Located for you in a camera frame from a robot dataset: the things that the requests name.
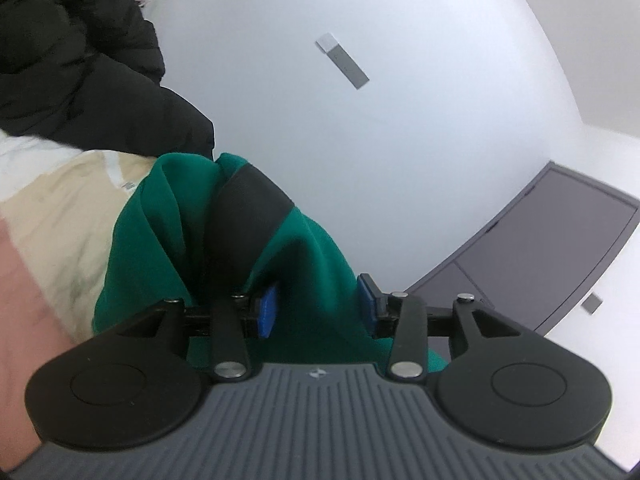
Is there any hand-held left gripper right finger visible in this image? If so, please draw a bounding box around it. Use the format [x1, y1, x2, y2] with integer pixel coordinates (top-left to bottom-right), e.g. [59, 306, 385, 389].
[358, 273, 537, 382]

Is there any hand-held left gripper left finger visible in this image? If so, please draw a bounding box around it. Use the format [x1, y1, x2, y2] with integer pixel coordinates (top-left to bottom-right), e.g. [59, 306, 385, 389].
[95, 284, 279, 381]

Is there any green jacket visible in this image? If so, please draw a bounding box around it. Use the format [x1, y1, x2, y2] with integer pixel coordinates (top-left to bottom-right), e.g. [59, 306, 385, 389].
[92, 151, 449, 377]

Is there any grey door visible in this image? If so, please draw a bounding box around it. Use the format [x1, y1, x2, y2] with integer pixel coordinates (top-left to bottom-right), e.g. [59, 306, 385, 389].
[403, 160, 640, 336]

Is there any colour block bed quilt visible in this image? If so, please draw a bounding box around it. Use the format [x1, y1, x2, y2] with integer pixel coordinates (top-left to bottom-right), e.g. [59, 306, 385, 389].
[0, 130, 162, 463]

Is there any black puffer jacket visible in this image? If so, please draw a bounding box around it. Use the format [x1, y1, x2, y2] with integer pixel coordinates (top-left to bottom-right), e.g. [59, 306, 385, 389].
[0, 0, 217, 162]

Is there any grey wall bar fixture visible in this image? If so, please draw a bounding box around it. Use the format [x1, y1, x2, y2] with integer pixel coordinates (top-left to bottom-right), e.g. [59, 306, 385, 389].
[314, 32, 371, 92]

